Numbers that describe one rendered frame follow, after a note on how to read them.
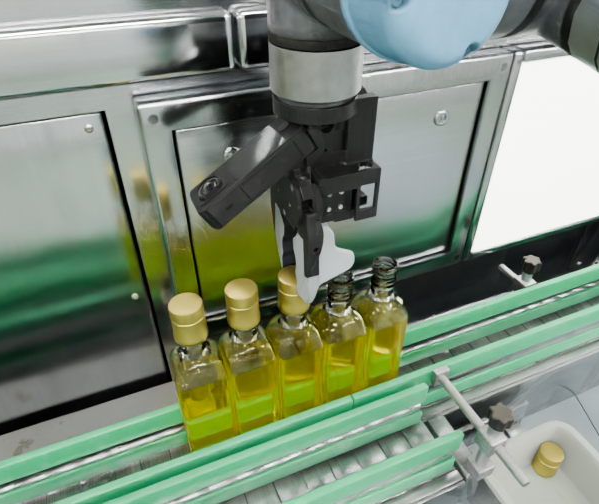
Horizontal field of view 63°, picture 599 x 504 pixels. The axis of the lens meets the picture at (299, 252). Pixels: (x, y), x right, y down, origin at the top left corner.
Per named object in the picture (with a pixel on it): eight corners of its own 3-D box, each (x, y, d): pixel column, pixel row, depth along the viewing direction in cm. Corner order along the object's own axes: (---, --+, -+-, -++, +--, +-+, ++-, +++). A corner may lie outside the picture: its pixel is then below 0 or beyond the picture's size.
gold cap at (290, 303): (302, 290, 56) (302, 260, 54) (314, 310, 54) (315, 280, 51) (273, 298, 55) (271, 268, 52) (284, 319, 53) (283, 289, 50)
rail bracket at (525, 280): (498, 296, 91) (518, 238, 83) (525, 320, 86) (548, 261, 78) (481, 302, 90) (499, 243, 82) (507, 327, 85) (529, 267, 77)
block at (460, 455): (437, 437, 75) (446, 410, 71) (478, 494, 68) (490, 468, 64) (417, 446, 74) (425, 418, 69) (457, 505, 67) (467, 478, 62)
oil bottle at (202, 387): (229, 432, 68) (213, 324, 55) (241, 468, 64) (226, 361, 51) (189, 446, 67) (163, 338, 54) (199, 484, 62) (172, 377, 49)
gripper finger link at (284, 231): (330, 267, 56) (340, 207, 50) (282, 280, 54) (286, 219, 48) (319, 248, 58) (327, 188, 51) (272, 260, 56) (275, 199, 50)
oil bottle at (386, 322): (373, 380, 75) (388, 273, 62) (393, 409, 71) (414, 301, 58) (340, 392, 74) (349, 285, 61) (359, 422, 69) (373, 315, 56)
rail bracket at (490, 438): (438, 400, 72) (454, 342, 64) (520, 508, 60) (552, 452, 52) (420, 407, 71) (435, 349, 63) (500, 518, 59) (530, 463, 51)
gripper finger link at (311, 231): (326, 281, 46) (322, 194, 42) (311, 285, 45) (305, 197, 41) (306, 259, 50) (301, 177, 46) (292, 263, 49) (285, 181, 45)
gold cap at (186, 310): (183, 352, 49) (176, 321, 46) (168, 331, 51) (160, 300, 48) (214, 336, 51) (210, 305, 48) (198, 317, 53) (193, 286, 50)
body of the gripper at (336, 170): (377, 224, 47) (391, 100, 39) (294, 244, 44) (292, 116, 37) (341, 187, 52) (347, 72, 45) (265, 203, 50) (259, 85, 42)
